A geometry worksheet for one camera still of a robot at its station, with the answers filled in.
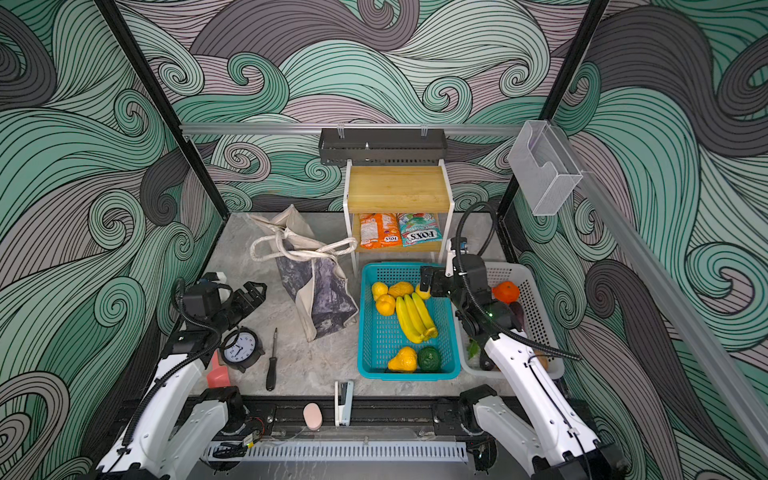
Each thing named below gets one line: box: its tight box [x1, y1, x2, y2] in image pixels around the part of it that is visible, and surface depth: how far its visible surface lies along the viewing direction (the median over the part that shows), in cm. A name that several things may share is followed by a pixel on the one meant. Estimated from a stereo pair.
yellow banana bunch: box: [395, 292, 438, 344], surface depth 90 cm
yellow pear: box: [388, 346, 417, 373], surface depth 80 cm
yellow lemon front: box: [376, 294, 395, 316], surface depth 91 cm
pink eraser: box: [303, 402, 323, 431], surface depth 74 cm
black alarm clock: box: [219, 326, 265, 373], surface depth 83 cm
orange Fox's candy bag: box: [360, 213, 402, 249], surface depth 93 cm
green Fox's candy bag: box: [398, 212, 443, 247], surface depth 94 cm
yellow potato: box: [388, 281, 414, 298], surface depth 94 cm
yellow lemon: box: [371, 281, 389, 301], surface depth 95 cm
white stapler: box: [334, 380, 354, 427], surface depth 76 cm
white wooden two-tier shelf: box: [343, 159, 455, 278], surface depth 88 cm
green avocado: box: [418, 346, 441, 372], surface depth 80 cm
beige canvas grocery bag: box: [247, 205, 359, 343], surface depth 81 cm
